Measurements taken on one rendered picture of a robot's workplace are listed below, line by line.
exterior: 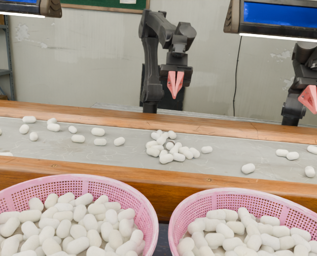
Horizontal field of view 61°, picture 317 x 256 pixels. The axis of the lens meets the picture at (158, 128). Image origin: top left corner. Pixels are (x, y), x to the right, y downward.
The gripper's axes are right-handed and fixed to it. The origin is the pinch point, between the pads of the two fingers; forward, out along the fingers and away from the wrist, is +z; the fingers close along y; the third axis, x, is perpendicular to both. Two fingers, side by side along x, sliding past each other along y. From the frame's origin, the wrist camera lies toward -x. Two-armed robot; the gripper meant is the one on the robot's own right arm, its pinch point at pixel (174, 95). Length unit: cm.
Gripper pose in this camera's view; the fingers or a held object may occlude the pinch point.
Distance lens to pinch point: 82.0
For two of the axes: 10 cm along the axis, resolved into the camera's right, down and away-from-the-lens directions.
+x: -0.4, 5.2, 8.5
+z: -0.8, 8.5, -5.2
